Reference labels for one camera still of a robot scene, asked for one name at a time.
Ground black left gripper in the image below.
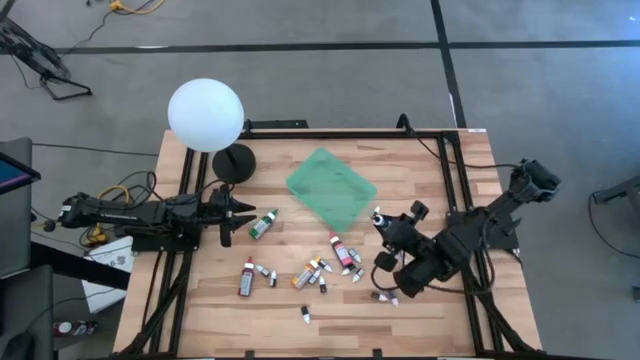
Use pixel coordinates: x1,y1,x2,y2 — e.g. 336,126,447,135
202,183,258,249

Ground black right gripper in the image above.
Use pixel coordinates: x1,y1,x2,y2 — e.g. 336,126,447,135
373,202,430,274

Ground green cap food coloring bottle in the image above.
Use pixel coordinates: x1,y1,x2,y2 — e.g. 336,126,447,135
248,208,280,241

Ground pink cap food coloring bottle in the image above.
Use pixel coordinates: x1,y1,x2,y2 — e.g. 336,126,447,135
328,230,355,270

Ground red cap food coloring bottle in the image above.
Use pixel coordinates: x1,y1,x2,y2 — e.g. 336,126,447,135
237,256,256,298

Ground orange yellow cap coloring bottle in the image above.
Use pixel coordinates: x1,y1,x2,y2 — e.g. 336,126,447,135
291,256,322,290

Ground green translucent plastic tray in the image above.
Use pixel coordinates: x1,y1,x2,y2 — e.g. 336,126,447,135
285,146,379,233

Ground white globe table lamp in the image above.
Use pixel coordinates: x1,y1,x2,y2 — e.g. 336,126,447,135
167,77,257,185

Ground white cardboard box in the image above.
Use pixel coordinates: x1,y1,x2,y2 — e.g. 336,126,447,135
81,234,135,315

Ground red white can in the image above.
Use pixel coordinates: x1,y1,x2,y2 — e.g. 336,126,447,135
52,319,100,338

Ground dark grey desk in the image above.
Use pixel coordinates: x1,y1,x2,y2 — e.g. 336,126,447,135
0,137,34,280

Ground black computer monitor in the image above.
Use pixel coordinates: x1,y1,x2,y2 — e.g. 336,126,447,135
0,151,42,196

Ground black computer mouse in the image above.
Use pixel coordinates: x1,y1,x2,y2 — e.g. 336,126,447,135
1,331,37,360

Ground black folded stand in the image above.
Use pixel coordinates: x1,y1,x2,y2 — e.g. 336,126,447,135
0,14,94,102

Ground black cable hook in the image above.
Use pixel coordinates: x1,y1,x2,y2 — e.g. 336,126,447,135
396,113,417,137

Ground black power cable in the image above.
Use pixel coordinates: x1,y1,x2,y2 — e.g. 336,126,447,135
399,113,524,172

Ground black aluminium table frame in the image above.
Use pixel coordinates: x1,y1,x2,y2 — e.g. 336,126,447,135
119,127,544,360

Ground yellow coiled cable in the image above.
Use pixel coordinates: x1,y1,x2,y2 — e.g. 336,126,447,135
82,184,132,247

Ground yellow floor cable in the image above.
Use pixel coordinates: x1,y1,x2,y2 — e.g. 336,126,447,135
108,0,167,15

